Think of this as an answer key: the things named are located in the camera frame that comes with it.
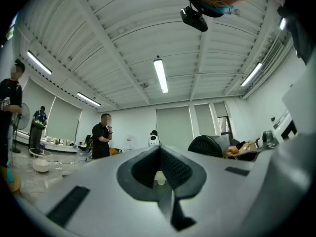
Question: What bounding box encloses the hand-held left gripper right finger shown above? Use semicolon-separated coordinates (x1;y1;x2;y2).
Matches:
160;146;272;237

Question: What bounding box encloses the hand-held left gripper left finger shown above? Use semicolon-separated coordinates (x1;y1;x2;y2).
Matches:
34;146;171;237

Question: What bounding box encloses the black cylindrical cup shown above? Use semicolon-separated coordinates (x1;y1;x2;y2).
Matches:
188;134;232;159

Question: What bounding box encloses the black office chair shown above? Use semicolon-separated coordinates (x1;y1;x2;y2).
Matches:
78;134;94;161

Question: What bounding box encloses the white water dispenser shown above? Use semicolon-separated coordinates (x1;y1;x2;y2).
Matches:
124;134;135;150

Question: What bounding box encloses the white long table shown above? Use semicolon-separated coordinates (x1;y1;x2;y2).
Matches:
14;129;79;153

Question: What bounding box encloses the brown cardboard box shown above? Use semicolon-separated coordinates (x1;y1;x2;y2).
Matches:
228;141;259;158

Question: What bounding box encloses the glass door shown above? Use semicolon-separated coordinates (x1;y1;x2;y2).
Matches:
217;116;233;145

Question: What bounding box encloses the white rounded robot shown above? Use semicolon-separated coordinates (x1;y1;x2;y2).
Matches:
148;130;160;147

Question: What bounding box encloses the grey roller blind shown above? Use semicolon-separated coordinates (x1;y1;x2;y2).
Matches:
156;106;195;148
22;79;56;133
194;104;217;137
48;96;82;143

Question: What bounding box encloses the grey rounded appliance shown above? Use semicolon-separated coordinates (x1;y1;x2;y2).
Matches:
261;130;279;150

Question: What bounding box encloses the wooden stool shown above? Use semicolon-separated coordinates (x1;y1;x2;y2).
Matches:
0;166;22;195

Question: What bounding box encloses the teal bottle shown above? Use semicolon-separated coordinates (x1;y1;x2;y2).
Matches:
6;160;14;184

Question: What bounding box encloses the black standing fan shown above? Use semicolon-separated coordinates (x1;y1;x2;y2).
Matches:
11;102;31;154

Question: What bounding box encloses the white air vent grille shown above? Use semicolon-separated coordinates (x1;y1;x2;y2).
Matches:
261;39;283;71

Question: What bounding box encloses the blue face mask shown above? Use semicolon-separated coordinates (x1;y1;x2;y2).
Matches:
199;1;240;16

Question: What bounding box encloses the black head-mounted camera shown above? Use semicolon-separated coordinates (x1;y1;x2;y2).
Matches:
180;5;209;33

